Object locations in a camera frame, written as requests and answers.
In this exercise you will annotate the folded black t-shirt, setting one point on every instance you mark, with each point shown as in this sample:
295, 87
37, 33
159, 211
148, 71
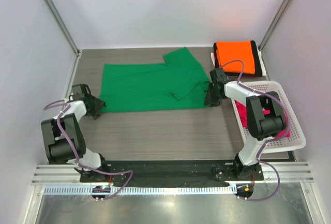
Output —
255, 53

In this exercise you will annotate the white plastic basket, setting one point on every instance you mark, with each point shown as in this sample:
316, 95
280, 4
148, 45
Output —
296, 140

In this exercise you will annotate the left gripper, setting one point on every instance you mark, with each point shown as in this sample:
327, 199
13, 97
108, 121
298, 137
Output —
98, 105

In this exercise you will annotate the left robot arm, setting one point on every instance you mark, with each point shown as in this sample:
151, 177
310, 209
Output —
62, 135

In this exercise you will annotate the right aluminium frame post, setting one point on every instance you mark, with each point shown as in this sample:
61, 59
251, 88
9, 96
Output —
275, 21

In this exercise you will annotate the left aluminium frame post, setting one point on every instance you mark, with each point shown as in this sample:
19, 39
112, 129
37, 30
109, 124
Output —
63, 28

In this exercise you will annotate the folded orange t-shirt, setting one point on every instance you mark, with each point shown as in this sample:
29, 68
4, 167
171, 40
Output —
227, 51

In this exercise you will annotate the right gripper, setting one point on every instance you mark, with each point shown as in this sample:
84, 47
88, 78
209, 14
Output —
209, 99

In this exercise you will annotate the pink t-shirt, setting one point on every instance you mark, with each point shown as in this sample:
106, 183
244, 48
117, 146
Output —
243, 118

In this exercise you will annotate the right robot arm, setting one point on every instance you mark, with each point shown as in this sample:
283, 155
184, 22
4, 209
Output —
264, 113

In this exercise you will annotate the white slotted cable duct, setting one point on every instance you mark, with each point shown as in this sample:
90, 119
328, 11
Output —
100, 190

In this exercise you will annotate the green t-shirt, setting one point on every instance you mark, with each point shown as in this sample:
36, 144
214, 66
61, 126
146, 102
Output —
180, 82

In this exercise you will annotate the aluminium frame post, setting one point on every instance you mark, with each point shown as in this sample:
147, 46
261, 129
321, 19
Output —
275, 21
63, 28

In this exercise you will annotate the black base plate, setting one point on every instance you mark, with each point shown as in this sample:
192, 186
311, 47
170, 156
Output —
171, 173

